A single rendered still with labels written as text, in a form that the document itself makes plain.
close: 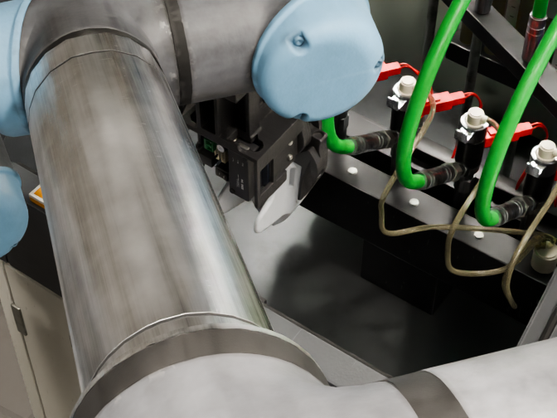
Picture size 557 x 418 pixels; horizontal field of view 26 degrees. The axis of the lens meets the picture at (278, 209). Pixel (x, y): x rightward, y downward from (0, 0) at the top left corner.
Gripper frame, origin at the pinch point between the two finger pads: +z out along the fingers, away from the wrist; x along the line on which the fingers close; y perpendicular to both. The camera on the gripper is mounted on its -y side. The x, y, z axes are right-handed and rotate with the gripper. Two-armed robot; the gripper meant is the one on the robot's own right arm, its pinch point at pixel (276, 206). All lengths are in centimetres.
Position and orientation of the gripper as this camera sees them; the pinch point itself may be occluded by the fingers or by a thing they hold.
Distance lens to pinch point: 99.8
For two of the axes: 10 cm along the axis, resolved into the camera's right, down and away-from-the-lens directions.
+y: -5.8, 6.2, -5.3
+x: 8.1, 4.4, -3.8
